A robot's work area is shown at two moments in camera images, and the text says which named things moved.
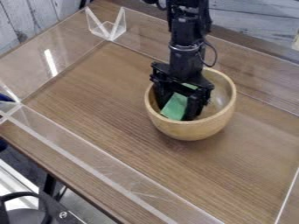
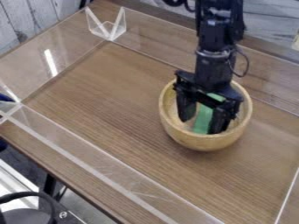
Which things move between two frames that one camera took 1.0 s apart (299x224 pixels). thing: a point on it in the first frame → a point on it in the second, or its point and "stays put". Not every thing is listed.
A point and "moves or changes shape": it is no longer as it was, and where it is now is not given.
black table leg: [50, 184] stays put
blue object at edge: [4, 97] stays put
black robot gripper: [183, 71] → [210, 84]
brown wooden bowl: [214, 119] moves or changes shape
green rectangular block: [174, 108] → [205, 115]
